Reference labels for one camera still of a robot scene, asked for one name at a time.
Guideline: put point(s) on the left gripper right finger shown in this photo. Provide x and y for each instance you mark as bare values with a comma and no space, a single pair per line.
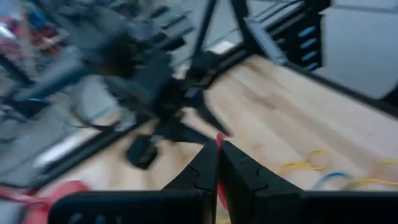
264,205

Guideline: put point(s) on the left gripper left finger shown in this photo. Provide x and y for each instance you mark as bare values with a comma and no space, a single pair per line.
186,205

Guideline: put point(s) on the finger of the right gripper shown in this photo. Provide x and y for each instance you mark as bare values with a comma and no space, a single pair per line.
214,121
183,133

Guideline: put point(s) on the red rubber band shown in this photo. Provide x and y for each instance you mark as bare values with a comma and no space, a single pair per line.
219,140

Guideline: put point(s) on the rubber bands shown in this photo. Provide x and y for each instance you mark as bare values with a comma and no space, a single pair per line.
298,166

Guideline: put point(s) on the teal rubber band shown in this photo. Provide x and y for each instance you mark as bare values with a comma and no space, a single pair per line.
332,175

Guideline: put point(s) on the yellow rubber band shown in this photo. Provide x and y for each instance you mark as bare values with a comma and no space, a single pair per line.
373,180

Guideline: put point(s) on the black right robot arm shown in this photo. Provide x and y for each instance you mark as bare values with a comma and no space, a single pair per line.
130,62

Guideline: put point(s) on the black tower with blue lights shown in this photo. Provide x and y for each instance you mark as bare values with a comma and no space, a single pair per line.
298,46

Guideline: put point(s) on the red desk lamp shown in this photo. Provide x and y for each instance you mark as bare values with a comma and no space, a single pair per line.
68,188

